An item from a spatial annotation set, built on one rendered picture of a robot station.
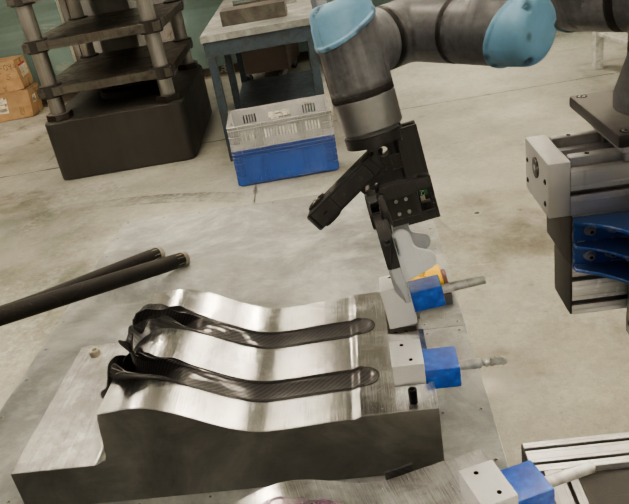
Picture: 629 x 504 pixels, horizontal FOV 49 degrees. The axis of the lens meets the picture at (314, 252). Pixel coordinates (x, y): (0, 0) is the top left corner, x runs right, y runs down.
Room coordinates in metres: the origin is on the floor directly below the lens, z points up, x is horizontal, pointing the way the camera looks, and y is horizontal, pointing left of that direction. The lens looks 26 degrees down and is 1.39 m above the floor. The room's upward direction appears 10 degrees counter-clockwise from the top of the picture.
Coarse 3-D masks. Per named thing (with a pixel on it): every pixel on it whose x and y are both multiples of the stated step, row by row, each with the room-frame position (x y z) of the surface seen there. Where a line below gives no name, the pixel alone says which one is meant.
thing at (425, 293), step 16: (384, 288) 0.75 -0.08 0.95; (416, 288) 0.76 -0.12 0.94; (432, 288) 0.74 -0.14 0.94; (448, 288) 0.75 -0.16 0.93; (464, 288) 0.75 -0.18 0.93; (384, 304) 0.75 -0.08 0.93; (400, 304) 0.74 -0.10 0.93; (416, 304) 0.74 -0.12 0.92; (432, 304) 0.74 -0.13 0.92; (400, 320) 0.74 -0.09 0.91; (416, 320) 0.74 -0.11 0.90
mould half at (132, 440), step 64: (256, 320) 0.83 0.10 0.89; (320, 320) 0.81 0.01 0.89; (384, 320) 0.77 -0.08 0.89; (64, 384) 0.80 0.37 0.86; (128, 384) 0.67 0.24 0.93; (384, 384) 0.64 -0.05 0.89; (64, 448) 0.67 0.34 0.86; (128, 448) 0.62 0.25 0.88; (192, 448) 0.61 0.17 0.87; (256, 448) 0.61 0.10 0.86; (320, 448) 0.60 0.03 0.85; (384, 448) 0.59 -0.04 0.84
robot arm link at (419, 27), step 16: (400, 0) 0.86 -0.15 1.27; (416, 0) 0.84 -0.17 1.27; (432, 0) 0.82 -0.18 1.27; (400, 16) 0.82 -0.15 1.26; (416, 16) 0.82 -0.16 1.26; (432, 16) 0.80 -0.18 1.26; (400, 32) 0.81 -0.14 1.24; (416, 32) 0.81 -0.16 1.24; (432, 32) 0.79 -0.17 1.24; (416, 48) 0.82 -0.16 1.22; (432, 48) 0.80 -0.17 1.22; (400, 64) 0.82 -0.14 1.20
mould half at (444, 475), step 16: (448, 464) 0.53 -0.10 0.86; (464, 464) 0.53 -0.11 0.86; (304, 480) 0.51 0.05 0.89; (320, 480) 0.52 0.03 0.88; (384, 480) 0.53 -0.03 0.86; (400, 480) 0.52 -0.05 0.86; (416, 480) 0.52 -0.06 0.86; (432, 480) 0.52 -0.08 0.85; (448, 480) 0.51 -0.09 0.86; (256, 496) 0.50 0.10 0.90; (272, 496) 0.49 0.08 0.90; (288, 496) 0.49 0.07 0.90; (304, 496) 0.49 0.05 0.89; (320, 496) 0.49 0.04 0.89; (336, 496) 0.50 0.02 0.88; (352, 496) 0.50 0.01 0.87; (368, 496) 0.50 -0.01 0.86; (384, 496) 0.51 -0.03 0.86; (400, 496) 0.50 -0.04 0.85; (416, 496) 0.50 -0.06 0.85; (432, 496) 0.50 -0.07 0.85; (448, 496) 0.49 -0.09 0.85
